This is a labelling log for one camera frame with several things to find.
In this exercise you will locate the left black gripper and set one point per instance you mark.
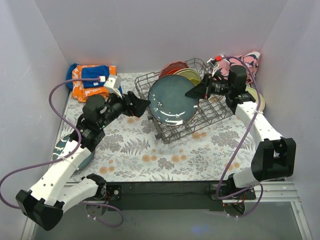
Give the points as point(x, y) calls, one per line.
point(128, 102)

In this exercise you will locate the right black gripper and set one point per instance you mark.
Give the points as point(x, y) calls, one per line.
point(207, 86)

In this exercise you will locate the green polka dot scalloped plate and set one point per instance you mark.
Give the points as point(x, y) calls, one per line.
point(195, 79)

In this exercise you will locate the pink and green branch plate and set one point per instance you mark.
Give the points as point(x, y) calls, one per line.
point(187, 72)

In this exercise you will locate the grey wire dish rack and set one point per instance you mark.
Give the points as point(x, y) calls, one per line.
point(210, 111)

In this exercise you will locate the dark teal plate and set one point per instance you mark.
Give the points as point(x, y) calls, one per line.
point(168, 103)
point(59, 147)

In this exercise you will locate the orange plate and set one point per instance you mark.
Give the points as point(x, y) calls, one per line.
point(173, 71)

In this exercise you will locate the cream green plate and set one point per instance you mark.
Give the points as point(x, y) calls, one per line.
point(258, 98)

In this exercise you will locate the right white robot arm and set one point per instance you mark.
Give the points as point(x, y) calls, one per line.
point(275, 154)

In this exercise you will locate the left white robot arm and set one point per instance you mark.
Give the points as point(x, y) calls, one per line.
point(47, 200)

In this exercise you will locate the floral table mat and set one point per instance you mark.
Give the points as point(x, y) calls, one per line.
point(130, 152)

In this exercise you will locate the pink navy floral cloth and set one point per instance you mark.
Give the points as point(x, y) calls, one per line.
point(251, 60)

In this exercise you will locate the orange patterned cloth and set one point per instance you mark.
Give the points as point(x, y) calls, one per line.
point(80, 93)

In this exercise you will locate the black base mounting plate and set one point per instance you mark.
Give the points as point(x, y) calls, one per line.
point(164, 195)

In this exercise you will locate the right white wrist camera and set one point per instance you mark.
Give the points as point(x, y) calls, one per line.
point(214, 64)

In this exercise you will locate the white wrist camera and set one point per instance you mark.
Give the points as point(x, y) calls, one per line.
point(214, 64)
point(112, 84)

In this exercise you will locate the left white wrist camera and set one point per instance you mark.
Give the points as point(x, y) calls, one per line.
point(112, 84)

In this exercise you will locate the aluminium frame rail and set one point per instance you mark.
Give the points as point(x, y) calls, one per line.
point(276, 214)

